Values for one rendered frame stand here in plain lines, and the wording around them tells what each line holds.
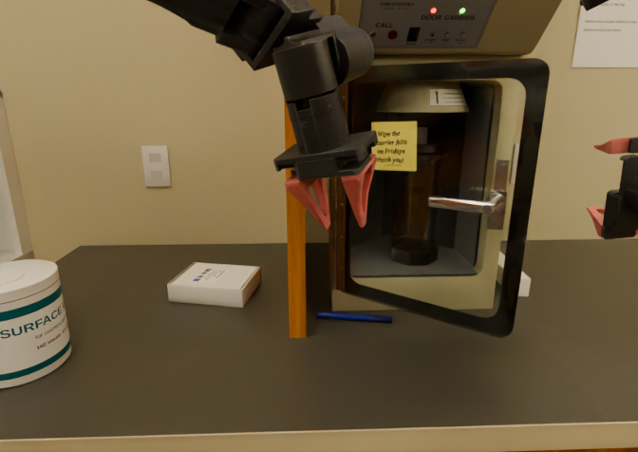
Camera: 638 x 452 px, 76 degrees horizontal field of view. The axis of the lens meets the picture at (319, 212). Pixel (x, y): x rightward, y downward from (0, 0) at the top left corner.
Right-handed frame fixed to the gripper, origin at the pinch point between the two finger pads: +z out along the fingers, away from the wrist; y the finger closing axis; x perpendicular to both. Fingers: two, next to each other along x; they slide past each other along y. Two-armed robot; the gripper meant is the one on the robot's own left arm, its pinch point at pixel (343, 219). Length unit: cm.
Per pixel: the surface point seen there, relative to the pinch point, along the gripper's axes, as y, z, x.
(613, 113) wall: -43, 19, -97
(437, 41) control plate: -8.6, -14.8, -30.7
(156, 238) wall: 77, 20, -37
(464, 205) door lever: -11.8, 5.4, -13.2
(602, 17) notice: -41, -7, -99
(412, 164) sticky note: -4.0, 1.3, -20.7
